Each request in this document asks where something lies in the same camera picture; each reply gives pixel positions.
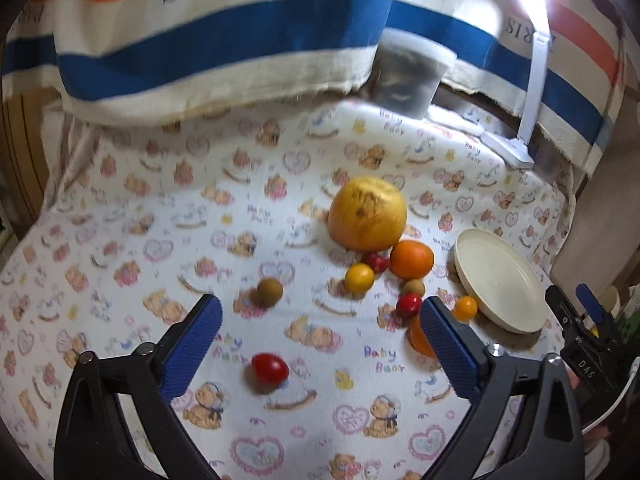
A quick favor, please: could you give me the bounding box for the small orange kumquat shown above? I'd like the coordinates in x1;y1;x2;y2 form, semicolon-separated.
452;296;477;323

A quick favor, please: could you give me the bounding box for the orange mandarin with stem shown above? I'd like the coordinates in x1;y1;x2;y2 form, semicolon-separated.
408;316;436;360

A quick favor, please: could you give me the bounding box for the yellow round tomato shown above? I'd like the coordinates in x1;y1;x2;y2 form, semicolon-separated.
344;263;375;296

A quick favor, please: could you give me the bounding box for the red cherry tomato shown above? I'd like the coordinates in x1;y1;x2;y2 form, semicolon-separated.
250;353;290;386
395;292;422;320

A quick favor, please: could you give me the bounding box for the brown longan fruit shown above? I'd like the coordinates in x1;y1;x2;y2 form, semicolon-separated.
399;278;425;298
255;278;283;309

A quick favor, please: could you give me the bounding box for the white mug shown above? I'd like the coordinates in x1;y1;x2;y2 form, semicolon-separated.
599;285;622;320

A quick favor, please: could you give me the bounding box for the cream round plate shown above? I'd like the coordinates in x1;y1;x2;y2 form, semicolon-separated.
454;228;549;335

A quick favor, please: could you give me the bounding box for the wooden chair back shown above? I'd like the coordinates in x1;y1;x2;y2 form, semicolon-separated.
551;88;640;300

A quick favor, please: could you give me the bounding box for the orange beside pomelo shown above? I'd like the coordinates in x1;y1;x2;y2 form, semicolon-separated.
390;240;435;280

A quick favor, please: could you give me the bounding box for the dark red small fruit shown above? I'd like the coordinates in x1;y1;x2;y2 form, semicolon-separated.
361;252;390;275

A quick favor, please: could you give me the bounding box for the large yellow pomelo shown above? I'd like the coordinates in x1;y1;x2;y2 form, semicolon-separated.
328;177;408;252

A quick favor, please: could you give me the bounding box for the baby bear print cloth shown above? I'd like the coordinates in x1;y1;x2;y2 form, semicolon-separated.
1;101;573;479

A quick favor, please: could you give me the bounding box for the clear lidded plastic container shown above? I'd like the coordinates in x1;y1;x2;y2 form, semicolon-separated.
370;28;458;119

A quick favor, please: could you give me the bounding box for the white desk lamp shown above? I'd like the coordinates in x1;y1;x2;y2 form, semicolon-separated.
480;0;551;169

